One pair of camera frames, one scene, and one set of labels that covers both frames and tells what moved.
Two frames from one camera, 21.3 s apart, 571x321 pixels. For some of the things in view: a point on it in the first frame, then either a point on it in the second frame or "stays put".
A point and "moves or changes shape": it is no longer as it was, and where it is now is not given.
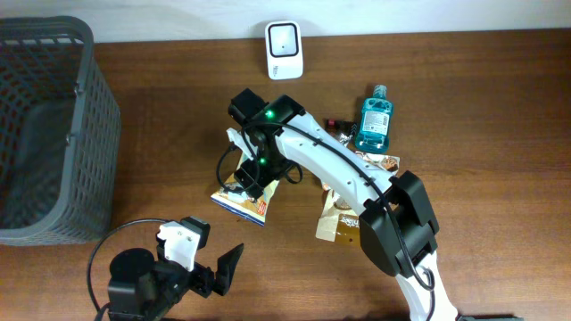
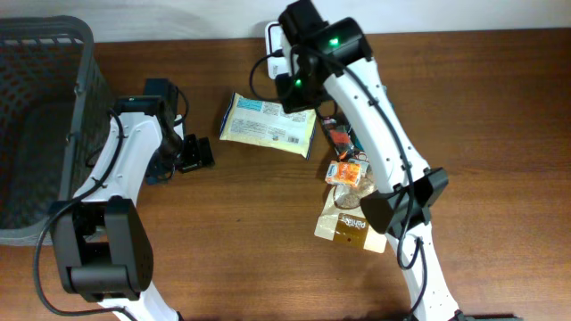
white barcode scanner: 284,50 stays put
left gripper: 203,284 → 197,155
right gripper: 255,177 → 290,102
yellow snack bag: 233,196 moves or changes shape
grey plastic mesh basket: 60,134 stays put
